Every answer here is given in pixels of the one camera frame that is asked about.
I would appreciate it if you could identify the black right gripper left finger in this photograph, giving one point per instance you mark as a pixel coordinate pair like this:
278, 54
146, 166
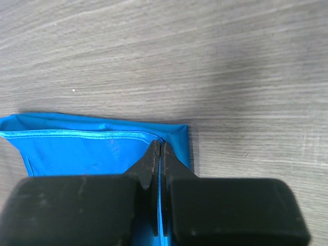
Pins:
118, 209

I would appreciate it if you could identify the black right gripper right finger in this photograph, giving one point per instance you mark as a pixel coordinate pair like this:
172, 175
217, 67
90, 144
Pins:
226, 211

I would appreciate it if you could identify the blue cloth napkin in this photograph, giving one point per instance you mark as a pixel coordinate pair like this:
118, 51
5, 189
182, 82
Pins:
54, 144

